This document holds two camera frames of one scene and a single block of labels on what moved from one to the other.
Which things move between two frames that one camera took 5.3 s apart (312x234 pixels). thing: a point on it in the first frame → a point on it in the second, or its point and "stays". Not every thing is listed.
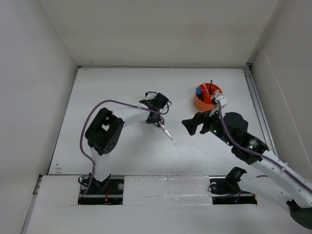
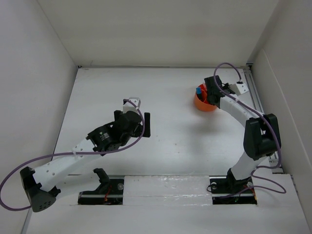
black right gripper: [191, 124] → [226, 87]
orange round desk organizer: [207, 104] stays
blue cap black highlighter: [198, 92] stays
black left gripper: [153, 121] → [146, 126]
